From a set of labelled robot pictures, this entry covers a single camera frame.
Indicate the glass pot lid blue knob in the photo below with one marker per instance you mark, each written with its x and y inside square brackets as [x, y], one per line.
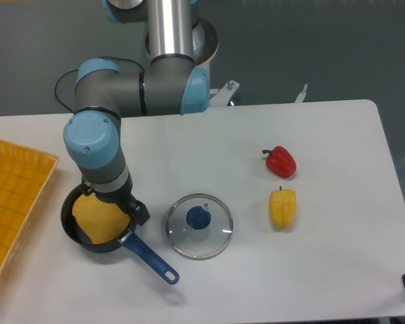
[199, 226]

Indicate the red bell pepper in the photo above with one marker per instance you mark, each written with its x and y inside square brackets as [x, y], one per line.
[280, 162]

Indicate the black saucepan blue handle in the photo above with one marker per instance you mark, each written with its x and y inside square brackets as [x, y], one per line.
[128, 239]

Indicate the yellow bell pepper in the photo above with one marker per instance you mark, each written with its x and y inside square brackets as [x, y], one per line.
[282, 207]

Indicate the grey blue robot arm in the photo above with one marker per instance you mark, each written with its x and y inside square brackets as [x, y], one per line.
[104, 95]

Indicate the white table clamp bracket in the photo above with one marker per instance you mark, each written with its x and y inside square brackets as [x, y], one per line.
[302, 94]

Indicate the yellow toast slice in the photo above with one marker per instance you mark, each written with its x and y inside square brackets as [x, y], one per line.
[100, 221]

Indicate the yellow woven basket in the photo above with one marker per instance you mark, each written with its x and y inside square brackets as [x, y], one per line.
[24, 173]

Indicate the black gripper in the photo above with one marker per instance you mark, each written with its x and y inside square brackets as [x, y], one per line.
[123, 198]

